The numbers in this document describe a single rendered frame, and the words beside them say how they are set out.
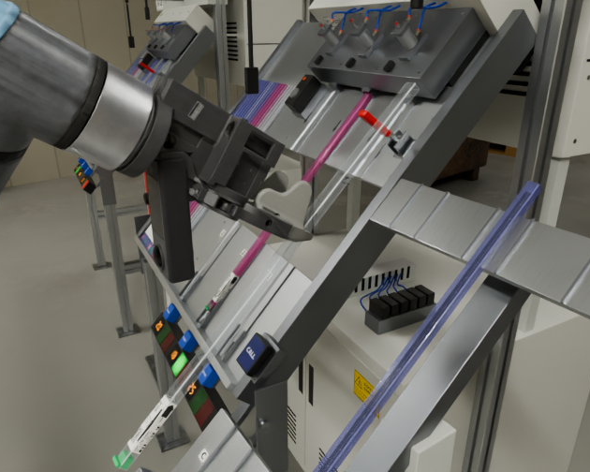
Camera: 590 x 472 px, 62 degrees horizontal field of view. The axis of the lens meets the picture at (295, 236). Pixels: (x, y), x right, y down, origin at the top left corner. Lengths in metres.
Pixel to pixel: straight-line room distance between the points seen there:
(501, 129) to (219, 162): 0.77
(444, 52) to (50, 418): 1.67
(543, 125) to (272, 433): 0.63
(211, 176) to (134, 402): 1.57
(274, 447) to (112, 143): 0.54
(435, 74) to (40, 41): 0.58
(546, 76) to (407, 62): 0.21
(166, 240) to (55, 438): 1.49
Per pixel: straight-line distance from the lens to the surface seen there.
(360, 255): 0.75
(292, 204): 0.48
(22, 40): 0.38
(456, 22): 0.84
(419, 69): 0.81
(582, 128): 1.05
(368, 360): 1.03
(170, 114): 0.41
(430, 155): 0.78
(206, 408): 0.84
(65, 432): 1.90
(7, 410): 2.07
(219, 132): 0.44
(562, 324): 1.26
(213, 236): 1.05
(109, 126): 0.39
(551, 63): 0.88
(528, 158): 0.90
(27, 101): 0.38
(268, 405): 0.73
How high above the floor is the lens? 1.21
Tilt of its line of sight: 22 degrees down
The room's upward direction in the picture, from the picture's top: straight up
